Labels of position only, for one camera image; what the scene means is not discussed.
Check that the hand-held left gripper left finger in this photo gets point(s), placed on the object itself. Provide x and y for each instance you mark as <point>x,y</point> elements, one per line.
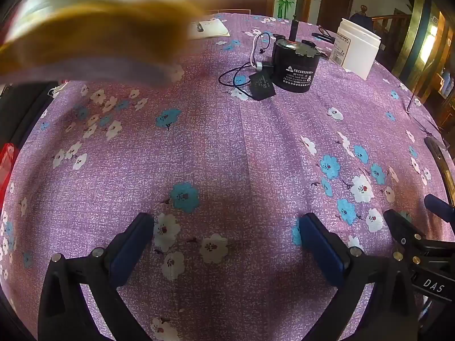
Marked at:
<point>130,250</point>

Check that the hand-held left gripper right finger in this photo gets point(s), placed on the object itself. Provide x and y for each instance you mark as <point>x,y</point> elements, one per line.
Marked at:
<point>324,254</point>

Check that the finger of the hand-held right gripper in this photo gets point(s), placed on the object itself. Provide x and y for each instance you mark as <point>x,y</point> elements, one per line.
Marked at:
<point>440,205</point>
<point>401,228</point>

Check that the yellow cardboard box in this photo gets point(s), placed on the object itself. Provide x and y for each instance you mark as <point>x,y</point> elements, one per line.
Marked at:
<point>106,35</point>

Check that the black phone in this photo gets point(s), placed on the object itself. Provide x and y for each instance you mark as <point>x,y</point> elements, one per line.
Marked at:
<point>440,161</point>

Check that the thin-rimmed eyeglasses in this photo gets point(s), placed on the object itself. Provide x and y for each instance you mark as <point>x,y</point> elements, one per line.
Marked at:
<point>428,128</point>

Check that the purple floral tablecloth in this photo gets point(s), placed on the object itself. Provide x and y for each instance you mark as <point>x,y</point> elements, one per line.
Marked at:
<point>213,149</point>

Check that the red plastic bag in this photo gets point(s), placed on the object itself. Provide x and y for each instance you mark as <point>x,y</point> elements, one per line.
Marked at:
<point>7,163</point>

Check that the gold pillar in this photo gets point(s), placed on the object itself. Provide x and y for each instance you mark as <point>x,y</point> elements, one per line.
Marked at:
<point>423,42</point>

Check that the white plastic jar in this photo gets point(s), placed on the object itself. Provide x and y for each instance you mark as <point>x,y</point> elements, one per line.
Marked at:
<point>359,53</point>

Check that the white plastic bag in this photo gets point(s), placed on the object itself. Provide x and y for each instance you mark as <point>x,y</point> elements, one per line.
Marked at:
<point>57,91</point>

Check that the black capacitor block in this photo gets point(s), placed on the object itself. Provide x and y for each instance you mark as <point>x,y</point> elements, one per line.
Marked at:
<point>262,85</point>

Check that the black leather sofa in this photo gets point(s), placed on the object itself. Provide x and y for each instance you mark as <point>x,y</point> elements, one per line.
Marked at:
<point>21,106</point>

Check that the black electric motor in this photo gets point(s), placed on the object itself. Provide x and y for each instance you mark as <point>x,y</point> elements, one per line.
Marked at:
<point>293,71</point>

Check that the wooden stair railing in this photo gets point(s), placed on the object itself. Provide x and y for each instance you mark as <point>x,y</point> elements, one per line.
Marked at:
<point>387,25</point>

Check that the black sunglasses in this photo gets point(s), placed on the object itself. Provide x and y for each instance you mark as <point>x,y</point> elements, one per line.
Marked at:
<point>321,36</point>

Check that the brown wooden door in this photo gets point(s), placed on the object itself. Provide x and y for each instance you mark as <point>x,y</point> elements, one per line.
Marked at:
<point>337,3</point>

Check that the white notebook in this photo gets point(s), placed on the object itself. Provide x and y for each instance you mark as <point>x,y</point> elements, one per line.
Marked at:
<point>213,28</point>

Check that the brick-pattern wooden counter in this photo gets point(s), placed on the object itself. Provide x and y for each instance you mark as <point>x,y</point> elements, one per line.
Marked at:
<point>241,3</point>

